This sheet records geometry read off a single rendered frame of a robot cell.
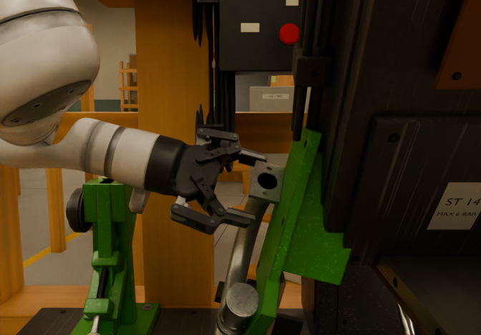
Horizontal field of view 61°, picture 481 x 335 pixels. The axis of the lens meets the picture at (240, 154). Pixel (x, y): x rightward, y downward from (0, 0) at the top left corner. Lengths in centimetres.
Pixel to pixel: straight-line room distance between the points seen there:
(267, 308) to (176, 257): 44
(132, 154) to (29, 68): 29
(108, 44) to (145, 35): 1096
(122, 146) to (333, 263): 29
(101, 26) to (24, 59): 1168
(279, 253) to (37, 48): 31
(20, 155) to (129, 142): 13
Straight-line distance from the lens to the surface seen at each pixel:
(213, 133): 57
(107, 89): 1175
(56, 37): 26
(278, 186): 52
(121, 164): 53
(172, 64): 81
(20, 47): 25
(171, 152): 52
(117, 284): 74
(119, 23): 1172
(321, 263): 48
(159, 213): 85
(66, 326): 86
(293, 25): 71
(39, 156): 56
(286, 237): 45
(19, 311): 99
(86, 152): 54
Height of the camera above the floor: 131
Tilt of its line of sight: 8 degrees down
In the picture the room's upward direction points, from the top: straight up
